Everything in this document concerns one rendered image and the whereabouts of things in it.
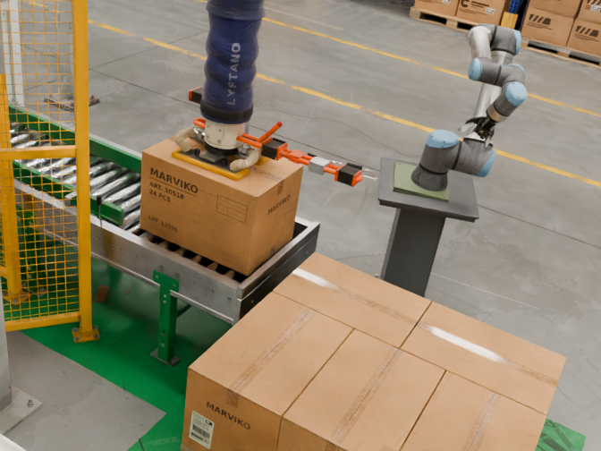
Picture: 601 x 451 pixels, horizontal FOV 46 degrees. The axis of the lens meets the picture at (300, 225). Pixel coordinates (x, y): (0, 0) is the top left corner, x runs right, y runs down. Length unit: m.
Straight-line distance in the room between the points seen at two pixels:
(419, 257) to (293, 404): 1.49
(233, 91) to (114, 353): 1.38
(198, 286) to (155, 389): 0.55
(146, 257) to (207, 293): 0.33
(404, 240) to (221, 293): 1.15
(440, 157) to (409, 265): 0.63
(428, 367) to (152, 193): 1.42
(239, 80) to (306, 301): 0.96
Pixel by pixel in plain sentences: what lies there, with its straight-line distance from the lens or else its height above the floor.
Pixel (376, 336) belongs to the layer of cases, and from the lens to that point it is 2.94.
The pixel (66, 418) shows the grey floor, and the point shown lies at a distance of 3.27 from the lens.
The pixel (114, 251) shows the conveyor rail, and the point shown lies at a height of 0.49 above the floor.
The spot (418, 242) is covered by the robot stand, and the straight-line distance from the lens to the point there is 3.77.
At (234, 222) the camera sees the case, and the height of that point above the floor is 0.79.
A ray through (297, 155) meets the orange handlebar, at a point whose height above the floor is 1.09.
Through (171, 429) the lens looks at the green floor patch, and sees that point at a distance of 3.20.
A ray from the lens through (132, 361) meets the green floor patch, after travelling 3.50.
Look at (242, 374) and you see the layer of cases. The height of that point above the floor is 0.54.
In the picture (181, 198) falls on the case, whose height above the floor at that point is 0.80.
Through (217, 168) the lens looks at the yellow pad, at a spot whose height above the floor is 0.97.
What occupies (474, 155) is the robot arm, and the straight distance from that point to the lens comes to 3.61.
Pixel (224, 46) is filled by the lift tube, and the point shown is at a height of 1.48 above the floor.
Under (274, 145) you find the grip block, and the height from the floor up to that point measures 1.10.
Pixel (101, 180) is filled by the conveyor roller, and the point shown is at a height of 0.54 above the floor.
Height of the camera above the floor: 2.36
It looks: 31 degrees down
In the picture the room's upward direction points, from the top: 9 degrees clockwise
